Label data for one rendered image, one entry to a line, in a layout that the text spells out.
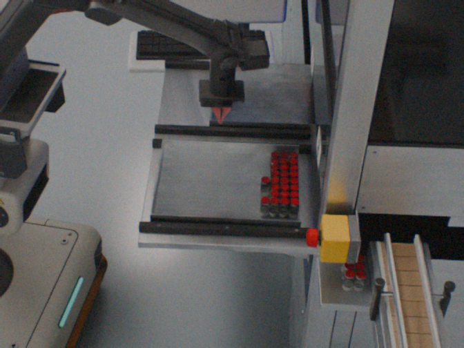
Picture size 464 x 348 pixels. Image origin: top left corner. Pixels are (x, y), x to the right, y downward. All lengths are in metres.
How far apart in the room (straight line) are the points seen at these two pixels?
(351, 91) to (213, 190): 0.55
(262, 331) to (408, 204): 1.15
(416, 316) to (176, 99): 0.90
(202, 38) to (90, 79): 2.17
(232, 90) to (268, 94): 0.41
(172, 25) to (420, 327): 0.75
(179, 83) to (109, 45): 1.75
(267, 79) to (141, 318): 0.98
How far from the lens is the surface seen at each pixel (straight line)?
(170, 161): 1.95
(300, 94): 2.17
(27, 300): 2.48
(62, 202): 3.13
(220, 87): 1.74
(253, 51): 1.70
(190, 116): 2.08
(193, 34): 1.55
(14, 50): 1.52
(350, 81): 1.44
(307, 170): 1.94
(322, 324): 1.96
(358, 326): 1.98
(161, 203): 1.85
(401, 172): 1.60
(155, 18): 1.47
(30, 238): 2.64
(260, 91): 2.17
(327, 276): 1.72
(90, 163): 3.27
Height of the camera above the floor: 2.20
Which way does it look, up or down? 43 degrees down
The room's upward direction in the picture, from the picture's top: 2 degrees clockwise
